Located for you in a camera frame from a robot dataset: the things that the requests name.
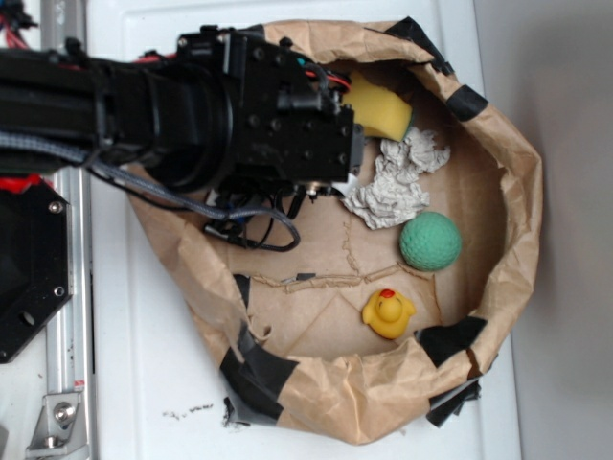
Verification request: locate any aluminium extrusion rail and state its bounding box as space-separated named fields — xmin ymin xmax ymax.
xmin=39 ymin=0 xmax=97 ymax=460

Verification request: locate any crumpled white paper towel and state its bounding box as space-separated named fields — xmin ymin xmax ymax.
xmin=343 ymin=126 xmax=451 ymax=230

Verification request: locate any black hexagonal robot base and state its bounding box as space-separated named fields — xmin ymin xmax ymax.
xmin=1 ymin=182 xmax=71 ymax=364

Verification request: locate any yellow rubber duck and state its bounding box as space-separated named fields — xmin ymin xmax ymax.
xmin=361 ymin=288 xmax=417 ymax=340

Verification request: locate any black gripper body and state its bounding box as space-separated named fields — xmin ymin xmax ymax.
xmin=176 ymin=28 xmax=364 ymax=194

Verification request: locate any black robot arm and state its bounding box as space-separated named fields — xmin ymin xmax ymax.
xmin=1 ymin=27 xmax=364 ymax=194

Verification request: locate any brown paper bag bin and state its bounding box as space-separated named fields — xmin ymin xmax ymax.
xmin=133 ymin=18 xmax=543 ymax=445

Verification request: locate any yellow sponge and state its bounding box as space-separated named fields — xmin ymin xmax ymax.
xmin=343 ymin=72 xmax=413 ymax=142

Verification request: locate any green textured ball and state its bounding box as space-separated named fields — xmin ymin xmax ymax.
xmin=399 ymin=212 xmax=463 ymax=272

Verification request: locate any metal corner bracket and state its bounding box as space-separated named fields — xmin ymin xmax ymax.
xmin=25 ymin=392 xmax=91 ymax=460

